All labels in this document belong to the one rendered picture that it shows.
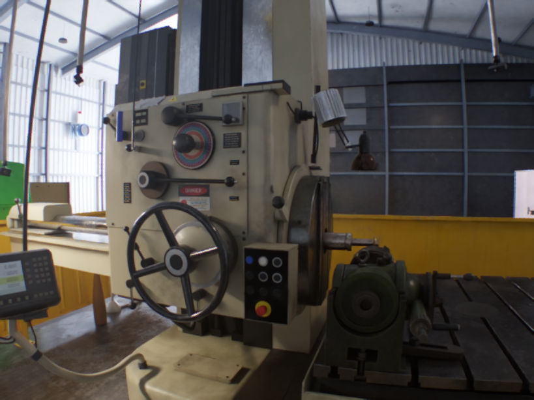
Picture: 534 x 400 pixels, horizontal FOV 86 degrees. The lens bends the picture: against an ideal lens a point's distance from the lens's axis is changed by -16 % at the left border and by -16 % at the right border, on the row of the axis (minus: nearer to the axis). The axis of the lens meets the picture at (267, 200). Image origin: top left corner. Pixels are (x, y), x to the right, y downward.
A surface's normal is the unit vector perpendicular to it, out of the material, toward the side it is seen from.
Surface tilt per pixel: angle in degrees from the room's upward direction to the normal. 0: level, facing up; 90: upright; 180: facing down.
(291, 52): 90
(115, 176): 90
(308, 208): 54
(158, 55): 90
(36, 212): 90
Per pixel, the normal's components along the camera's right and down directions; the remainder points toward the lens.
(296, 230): -0.33, -0.25
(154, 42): -0.34, 0.04
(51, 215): 0.94, 0.02
